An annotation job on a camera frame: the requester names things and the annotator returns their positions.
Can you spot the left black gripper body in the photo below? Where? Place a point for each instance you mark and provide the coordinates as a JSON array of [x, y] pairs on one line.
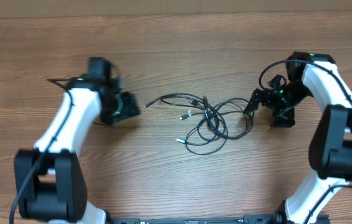
[[119, 107]]

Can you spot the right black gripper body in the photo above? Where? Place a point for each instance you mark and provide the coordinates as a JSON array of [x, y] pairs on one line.
[[283, 102]]

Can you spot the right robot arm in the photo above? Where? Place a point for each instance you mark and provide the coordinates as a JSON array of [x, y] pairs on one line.
[[330, 151]]

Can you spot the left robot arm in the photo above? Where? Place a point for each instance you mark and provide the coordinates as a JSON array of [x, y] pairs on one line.
[[49, 180]]

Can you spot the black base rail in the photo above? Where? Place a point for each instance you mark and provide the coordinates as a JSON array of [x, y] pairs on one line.
[[246, 219]]

